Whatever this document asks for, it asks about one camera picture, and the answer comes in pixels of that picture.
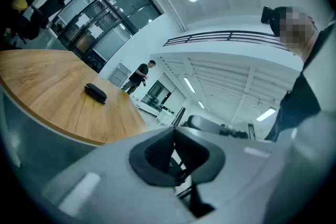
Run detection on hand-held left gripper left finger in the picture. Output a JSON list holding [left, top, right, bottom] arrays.
[[41, 126, 197, 224]]

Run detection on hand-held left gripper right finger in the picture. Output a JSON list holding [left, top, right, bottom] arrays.
[[173, 126, 291, 224]]

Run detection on black soft pouch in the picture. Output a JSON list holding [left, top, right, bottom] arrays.
[[83, 83, 108, 105]]

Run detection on white cabinet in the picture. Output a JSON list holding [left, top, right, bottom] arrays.
[[154, 109, 176, 126]]

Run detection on person's black shirt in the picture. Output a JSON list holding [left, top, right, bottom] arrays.
[[264, 70, 322, 143]]

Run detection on black metal railing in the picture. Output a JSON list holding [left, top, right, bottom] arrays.
[[162, 30, 289, 52]]

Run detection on person's head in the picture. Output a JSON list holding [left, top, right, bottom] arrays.
[[270, 6, 320, 57]]

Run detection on black framed glass doors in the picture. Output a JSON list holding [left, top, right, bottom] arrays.
[[56, 0, 163, 73]]

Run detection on round wooden table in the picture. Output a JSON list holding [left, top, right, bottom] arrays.
[[10, 0, 35, 12]]

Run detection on black head-mounted camera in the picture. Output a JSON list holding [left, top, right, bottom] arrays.
[[260, 5, 280, 26]]

